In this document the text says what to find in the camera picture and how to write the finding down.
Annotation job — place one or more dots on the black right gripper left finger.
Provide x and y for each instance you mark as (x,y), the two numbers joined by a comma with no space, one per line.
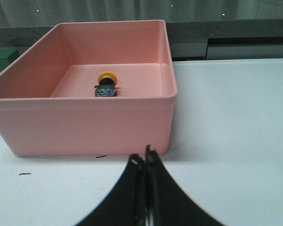
(125,204)

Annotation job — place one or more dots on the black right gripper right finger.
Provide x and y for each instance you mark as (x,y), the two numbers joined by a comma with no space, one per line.
(167,203)

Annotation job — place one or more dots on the pink plastic bin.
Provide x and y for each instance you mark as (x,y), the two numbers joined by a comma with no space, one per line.
(47,100)

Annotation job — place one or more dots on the grey stone countertop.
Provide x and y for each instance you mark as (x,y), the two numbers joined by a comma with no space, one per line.
(251,28)

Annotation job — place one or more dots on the green cube near bin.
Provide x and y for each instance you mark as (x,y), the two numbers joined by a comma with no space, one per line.
(7,56)

